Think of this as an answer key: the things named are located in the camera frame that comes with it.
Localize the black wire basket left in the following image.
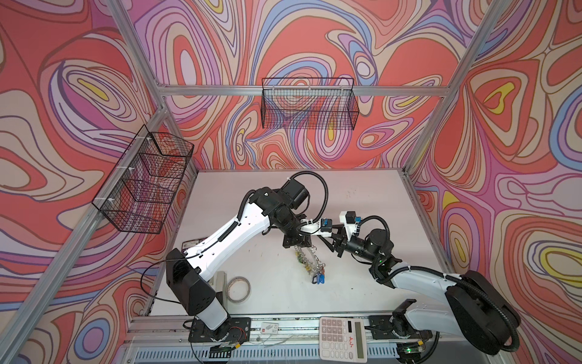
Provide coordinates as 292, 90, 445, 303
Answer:
92, 126, 194, 234

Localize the key ring bunch with tags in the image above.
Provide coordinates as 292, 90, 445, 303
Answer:
293, 243, 327, 286

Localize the black wire basket back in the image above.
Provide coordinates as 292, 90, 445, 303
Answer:
260, 77, 360, 130

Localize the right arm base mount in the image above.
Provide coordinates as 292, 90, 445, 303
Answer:
365, 299, 440, 364

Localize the black wire basket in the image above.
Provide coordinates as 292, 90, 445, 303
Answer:
260, 77, 360, 130
92, 126, 194, 234

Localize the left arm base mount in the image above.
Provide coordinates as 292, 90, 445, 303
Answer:
183, 317, 252, 346

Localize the white calculator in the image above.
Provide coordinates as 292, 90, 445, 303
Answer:
318, 317, 368, 363

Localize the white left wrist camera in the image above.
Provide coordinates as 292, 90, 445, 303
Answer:
299, 218, 333, 236

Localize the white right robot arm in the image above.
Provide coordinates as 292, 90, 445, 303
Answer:
314, 211, 521, 356

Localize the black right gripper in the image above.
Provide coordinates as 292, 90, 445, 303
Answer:
321, 224, 380, 264

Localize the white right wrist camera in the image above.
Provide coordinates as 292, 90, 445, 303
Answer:
339, 211, 362, 241

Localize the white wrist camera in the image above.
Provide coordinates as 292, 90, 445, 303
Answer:
339, 211, 362, 241
299, 218, 333, 236

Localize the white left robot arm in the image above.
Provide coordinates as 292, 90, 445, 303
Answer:
165, 171, 329, 337

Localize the white tape roll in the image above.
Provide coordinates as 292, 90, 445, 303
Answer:
227, 276, 251, 303

